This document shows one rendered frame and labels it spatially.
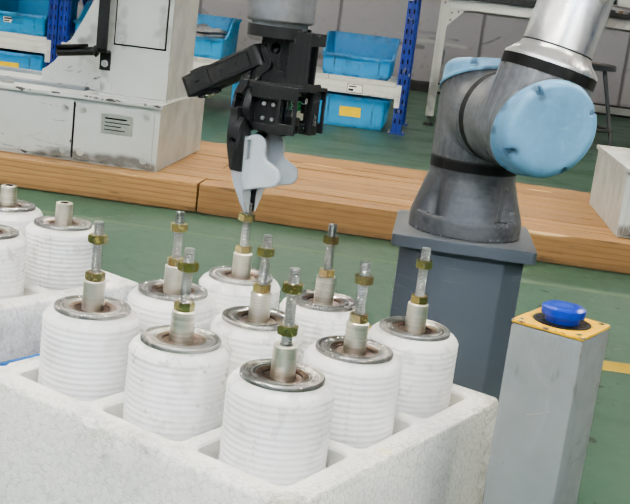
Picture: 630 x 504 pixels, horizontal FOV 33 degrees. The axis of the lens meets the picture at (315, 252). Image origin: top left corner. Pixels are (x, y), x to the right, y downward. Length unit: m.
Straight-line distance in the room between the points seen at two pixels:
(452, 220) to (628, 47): 7.97
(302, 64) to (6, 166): 1.92
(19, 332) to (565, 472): 0.67
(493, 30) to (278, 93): 8.06
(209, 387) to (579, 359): 0.33
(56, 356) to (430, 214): 0.56
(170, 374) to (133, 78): 2.11
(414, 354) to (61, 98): 2.07
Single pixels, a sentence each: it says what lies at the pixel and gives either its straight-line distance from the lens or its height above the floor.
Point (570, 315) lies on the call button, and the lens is 0.99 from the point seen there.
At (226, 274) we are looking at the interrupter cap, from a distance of 1.26.
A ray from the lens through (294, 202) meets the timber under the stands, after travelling 2.83.
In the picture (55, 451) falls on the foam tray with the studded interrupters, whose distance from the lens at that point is 1.05.
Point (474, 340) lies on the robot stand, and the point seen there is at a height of 0.17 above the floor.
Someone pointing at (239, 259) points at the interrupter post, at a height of 0.27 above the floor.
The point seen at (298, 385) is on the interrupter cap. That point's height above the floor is 0.25.
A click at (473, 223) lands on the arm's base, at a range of 1.39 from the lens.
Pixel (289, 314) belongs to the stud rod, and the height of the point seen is 0.31.
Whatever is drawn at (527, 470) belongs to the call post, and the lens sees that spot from 1.03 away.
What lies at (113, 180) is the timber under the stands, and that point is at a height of 0.06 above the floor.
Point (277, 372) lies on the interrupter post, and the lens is 0.93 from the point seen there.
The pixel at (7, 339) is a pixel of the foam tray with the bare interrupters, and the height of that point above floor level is 0.14.
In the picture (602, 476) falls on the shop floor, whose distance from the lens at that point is 1.53.
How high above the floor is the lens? 0.57
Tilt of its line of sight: 13 degrees down
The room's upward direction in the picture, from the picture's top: 7 degrees clockwise
